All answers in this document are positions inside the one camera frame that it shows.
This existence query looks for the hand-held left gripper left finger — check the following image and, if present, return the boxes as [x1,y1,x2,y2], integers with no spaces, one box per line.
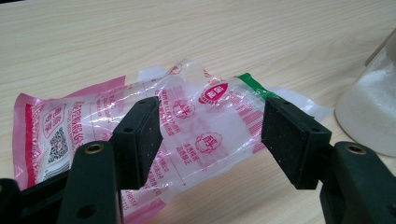
[57,96,163,224]

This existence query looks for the clear plastic bag pink print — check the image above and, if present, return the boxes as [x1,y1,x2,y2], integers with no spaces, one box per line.
[12,59,334,224]

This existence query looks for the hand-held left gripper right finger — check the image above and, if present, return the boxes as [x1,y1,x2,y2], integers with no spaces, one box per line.
[261,97,396,224]

